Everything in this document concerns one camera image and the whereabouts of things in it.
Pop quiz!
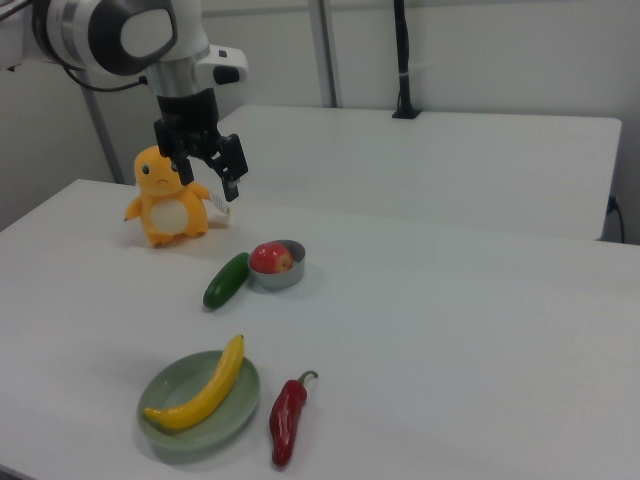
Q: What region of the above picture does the black table edge cable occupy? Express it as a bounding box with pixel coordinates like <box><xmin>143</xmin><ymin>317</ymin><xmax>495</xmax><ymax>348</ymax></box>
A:
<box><xmin>607</xmin><ymin>194</ymin><xmax>626</xmax><ymax>244</ymax></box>

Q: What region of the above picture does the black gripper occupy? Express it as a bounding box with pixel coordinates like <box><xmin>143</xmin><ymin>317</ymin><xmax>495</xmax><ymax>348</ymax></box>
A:
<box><xmin>152</xmin><ymin>88</ymin><xmax>250</xmax><ymax>203</ymax></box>

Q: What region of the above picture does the green toy cucumber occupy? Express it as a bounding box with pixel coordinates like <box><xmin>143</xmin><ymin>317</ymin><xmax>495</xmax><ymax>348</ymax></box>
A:
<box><xmin>202</xmin><ymin>252</ymin><xmax>250</xmax><ymax>310</ymax></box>

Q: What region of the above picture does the yellow toy banana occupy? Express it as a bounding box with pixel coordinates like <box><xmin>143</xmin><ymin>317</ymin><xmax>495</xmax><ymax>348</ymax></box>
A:
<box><xmin>143</xmin><ymin>333</ymin><xmax>246</xmax><ymax>431</ymax></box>

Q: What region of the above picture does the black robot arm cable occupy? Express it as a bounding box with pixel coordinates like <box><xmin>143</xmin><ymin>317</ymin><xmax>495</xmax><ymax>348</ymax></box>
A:
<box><xmin>63</xmin><ymin>67</ymin><xmax>152</xmax><ymax>95</ymax></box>

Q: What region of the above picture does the green plastic plate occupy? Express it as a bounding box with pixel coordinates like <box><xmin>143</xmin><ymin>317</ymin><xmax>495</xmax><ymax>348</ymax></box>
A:
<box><xmin>137</xmin><ymin>350</ymin><xmax>262</xmax><ymax>450</ymax></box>

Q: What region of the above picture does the orange plush dinosaur toy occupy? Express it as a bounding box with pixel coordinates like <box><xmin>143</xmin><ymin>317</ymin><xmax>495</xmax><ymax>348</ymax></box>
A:
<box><xmin>123</xmin><ymin>144</ymin><xmax>234</xmax><ymax>248</ymax></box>

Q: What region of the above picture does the grey partition wall post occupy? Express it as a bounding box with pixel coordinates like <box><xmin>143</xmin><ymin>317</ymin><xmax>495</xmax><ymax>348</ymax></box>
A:
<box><xmin>307</xmin><ymin>0</ymin><xmax>344</xmax><ymax>108</ymax></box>

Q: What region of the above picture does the red toy apple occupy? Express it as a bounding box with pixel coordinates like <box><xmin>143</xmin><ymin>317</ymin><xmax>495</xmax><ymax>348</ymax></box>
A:
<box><xmin>249</xmin><ymin>241</ymin><xmax>294</xmax><ymax>275</ymax></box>

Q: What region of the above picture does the round metal bowl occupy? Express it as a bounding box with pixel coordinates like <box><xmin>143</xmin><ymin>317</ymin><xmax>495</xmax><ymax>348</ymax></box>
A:
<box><xmin>248</xmin><ymin>239</ymin><xmax>306</xmax><ymax>290</ymax></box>

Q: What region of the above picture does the white side table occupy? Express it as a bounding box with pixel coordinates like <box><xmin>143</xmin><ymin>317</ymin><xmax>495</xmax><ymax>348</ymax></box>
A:
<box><xmin>187</xmin><ymin>103</ymin><xmax>623</xmax><ymax>241</ymax></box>

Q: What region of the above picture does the black camera stand pole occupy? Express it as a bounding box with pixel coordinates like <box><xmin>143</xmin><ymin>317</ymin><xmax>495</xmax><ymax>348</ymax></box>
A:
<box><xmin>391</xmin><ymin>0</ymin><xmax>422</xmax><ymax>120</ymax></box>

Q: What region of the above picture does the red chili pepper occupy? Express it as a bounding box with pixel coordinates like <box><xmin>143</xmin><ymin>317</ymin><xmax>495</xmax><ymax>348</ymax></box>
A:
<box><xmin>269</xmin><ymin>370</ymin><xmax>320</xmax><ymax>469</ymax></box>

